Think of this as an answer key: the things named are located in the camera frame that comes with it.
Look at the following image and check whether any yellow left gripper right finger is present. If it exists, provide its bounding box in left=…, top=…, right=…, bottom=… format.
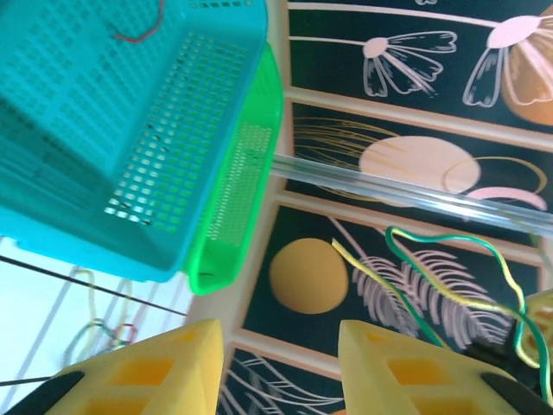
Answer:
left=337, top=319, right=553, bottom=415

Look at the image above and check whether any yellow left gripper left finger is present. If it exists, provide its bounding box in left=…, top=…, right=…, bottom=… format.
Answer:
left=0, top=318, right=225, bottom=415

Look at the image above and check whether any red cable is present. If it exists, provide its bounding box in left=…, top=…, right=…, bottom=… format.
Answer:
left=110, top=0, right=168, bottom=45
left=114, top=322, right=140, bottom=348

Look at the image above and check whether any green cable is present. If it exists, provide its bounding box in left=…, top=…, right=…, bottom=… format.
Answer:
left=91, top=318, right=123, bottom=348

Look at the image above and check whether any yellow cable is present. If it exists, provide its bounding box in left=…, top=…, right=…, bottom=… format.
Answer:
left=330, top=237, right=526, bottom=315

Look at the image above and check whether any yellow-green striped cable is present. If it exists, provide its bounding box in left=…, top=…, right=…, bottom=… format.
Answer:
left=64, top=267, right=136, bottom=365
left=384, top=225, right=553, bottom=405

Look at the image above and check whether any teal plastic basket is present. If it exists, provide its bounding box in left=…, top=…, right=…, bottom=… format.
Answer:
left=0, top=0, right=271, bottom=284

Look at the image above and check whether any green plastic basket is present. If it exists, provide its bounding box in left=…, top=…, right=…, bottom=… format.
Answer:
left=181, top=41, right=286, bottom=297

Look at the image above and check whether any aluminium frame post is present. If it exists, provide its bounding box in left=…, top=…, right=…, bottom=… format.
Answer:
left=270, top=153, right=553, bottom=239

